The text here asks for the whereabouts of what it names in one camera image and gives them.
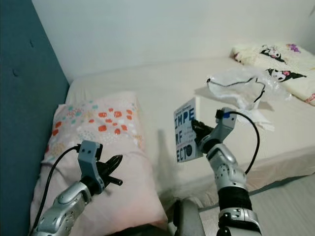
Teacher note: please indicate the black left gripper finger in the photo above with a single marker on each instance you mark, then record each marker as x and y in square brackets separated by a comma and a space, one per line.
[114, 163]
[115, 181]

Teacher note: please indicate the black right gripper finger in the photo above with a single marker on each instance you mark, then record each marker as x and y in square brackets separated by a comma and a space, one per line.
[199, 129]

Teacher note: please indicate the white blue lettered book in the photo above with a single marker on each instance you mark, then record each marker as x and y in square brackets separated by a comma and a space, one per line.
[184, 137]

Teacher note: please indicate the pink dotted pillow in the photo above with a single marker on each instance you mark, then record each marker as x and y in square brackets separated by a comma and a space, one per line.
[138, 206]

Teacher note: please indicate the clear plastic bag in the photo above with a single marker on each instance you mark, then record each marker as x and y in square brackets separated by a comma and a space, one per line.
[238, 78]

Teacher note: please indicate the cream cartoon print blanket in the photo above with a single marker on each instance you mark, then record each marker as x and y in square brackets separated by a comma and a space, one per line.
[280, 61]

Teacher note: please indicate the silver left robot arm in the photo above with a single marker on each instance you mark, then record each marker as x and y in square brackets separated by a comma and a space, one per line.
[64, 211]

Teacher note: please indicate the cream sheeted bed mattress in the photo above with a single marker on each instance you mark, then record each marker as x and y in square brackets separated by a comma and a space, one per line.
[162, 93]

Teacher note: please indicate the grey right robot leg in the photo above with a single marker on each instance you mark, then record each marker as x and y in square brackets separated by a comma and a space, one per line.
[189, 221]

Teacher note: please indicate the teal upholstered headboard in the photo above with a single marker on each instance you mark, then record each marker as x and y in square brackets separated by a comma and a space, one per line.
[29, 98]

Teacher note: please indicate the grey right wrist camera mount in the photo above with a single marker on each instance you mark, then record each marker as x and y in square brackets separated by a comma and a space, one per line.
[225, 125]

